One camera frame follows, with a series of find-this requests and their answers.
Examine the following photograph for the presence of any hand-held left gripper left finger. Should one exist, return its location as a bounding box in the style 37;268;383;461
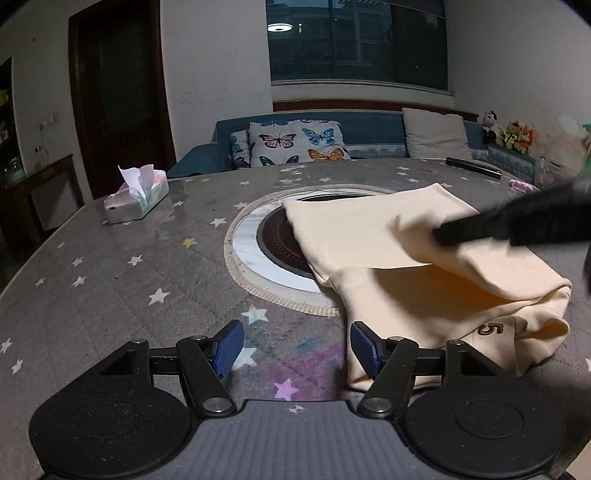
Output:
95;320;245;418

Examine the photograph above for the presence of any yellow-green plush toy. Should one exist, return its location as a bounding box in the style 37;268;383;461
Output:
501;121;522;149

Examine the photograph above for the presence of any pale green jar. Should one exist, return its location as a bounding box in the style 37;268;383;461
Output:
4;157;26;183

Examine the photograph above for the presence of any tissue box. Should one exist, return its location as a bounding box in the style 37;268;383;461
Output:
104;164;169;225

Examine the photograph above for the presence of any window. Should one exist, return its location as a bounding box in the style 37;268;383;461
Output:
266;0;450;90

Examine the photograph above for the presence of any cream sweatshirt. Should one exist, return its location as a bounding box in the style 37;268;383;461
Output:
283;182;573;392

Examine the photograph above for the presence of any clear plastic container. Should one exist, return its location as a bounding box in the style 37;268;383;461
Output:
536;156;561;188

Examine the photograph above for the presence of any blue sofa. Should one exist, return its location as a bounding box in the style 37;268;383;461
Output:
166;111;541;181

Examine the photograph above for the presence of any black remote control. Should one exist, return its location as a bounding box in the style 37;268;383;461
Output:
445;157;502;177

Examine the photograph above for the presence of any panda plush toy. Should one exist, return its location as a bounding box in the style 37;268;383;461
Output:
481;110;500;144

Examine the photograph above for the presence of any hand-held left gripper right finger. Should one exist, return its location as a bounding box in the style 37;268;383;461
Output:
350;322;499;417

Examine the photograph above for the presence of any round built-in cooktop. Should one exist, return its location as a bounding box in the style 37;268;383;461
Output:
224;186;398;317

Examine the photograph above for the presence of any butterfly print pillow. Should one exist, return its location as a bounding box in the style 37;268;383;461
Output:
230;130;252;169
248;119;352;168

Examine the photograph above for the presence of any grey star print tablecloth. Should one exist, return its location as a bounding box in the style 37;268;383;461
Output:
0;157;591;480

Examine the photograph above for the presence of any dark wooden door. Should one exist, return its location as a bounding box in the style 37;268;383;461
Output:
68;0;177;200

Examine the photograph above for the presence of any grey pillow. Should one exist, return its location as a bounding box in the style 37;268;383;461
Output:
402;107;474;161

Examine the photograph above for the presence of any translucent plastic bag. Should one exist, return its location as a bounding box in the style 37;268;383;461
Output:
542;113;585;183

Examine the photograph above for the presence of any shelf with bottles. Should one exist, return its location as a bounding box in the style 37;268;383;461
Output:
0;55;28;185

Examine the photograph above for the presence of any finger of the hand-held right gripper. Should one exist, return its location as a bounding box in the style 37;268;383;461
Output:
431;203;513;246

